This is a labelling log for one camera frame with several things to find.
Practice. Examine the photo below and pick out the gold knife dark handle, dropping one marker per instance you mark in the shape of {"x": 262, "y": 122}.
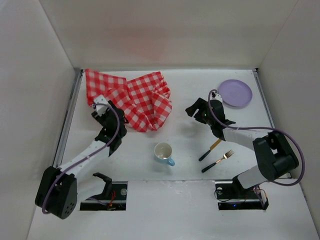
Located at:
{"x": 210, "y": 149}

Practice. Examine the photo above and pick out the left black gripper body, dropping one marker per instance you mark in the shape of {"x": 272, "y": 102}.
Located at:
{"x": 99, "y": 116}

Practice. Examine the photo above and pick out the white mug blue outside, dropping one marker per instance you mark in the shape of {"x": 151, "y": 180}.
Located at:
{"x": 163, "y": 153}

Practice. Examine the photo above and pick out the red white checkered cloth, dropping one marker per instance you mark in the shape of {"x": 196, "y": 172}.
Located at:
{"x": 145, "y": 100}

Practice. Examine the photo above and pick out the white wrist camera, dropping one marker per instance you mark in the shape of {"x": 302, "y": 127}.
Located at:
{"x": 216, "y": 96}
{"x": 100, "y": 104}

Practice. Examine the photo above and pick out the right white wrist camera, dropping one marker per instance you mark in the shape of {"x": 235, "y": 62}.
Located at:
{"x": 216, "y": 96}

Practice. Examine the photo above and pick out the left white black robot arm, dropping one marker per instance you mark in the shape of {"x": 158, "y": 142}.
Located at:
{"x": 61, "y": 188}

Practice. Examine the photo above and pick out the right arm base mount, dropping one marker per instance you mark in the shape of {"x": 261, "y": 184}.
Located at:
{"x": 228, "y": 199}

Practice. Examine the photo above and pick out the gold fork dark handle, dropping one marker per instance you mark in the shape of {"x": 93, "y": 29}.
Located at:
{"x": 225, "y": 156}

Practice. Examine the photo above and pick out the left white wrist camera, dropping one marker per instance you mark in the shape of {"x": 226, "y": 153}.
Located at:
{"x": 100, "y": 104}

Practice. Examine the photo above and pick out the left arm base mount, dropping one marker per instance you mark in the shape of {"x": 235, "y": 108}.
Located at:
{"x": 115, "y": 200}

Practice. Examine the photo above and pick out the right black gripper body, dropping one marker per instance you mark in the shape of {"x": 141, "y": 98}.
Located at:
{"x": 199, "y": 113}

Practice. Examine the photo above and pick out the lilac round plate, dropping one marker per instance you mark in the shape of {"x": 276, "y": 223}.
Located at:
{"x": 235, "y": 93}

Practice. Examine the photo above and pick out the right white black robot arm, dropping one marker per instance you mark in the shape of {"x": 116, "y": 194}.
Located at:
{"x": 274, "y": 155}

